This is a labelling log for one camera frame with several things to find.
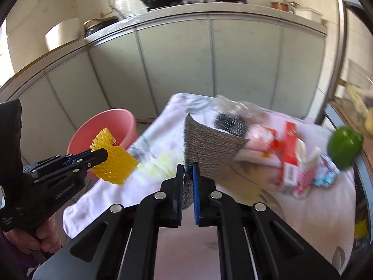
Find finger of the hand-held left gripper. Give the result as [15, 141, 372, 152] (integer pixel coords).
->
[23, 150, 96, 179]
[36, 148, 109, 182]

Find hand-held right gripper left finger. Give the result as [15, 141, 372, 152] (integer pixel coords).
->
[70, 164, 185, 280]

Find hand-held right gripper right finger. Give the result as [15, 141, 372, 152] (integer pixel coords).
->
[191, 162, 341, 280]

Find yellow foam fruit net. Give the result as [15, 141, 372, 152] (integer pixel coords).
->
[90, 127, 138, 186]

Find pink plastic bucket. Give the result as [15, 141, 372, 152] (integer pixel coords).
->
[68, 108, 139, 181]

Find grey scouring cloth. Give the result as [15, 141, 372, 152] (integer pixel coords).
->
[180, 112, 249, 210]

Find red carton box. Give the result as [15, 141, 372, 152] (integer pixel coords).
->
[277, 121, 314, 196]

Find person's left hand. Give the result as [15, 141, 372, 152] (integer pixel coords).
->
[3, 214, 63, 255]

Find pale yellow foam net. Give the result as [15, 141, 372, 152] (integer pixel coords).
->
[137, 150, 183, 181]

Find steel wool scrubber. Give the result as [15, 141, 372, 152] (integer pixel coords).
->
[213, 113, 248, 137]

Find orange white snack wrapper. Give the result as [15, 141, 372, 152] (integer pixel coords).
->
[233, 124, 283, 170]

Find clear plastic bag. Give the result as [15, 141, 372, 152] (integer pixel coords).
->
[201, 95, 263, 129]

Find floral white cloth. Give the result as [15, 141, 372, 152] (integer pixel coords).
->
[62, 93, 357, 280]

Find white pink paper carton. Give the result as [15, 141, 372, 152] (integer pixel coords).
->
[291, 149, 321, 199]

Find grey kitchen counter cabinet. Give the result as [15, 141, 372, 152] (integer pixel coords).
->
[0, 1, 328, 164]

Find white basin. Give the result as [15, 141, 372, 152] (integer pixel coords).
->
[45, 17, 80, 51]

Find steel pot with lid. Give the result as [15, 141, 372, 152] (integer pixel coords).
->
[84, 17, 118, 34]

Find blue patterned packet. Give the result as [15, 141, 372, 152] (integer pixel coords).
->
[312, 153, 340, 187]

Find green bell pepper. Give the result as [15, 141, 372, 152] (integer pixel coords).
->
[327, 126, 364, 170]

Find black gas stove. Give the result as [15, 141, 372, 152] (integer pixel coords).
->
[144, 0, 248, 12]

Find yellow brush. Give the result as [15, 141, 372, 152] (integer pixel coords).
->
[354, 219, 368, 240]

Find plastic bag of vegetables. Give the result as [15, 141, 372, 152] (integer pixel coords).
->
[339, 58, 373, 135]

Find copper pot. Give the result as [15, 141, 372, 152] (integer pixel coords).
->
[270, 0, 290, 12]

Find white lidded container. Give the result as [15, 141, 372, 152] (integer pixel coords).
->
[294, 6, 324, 24]

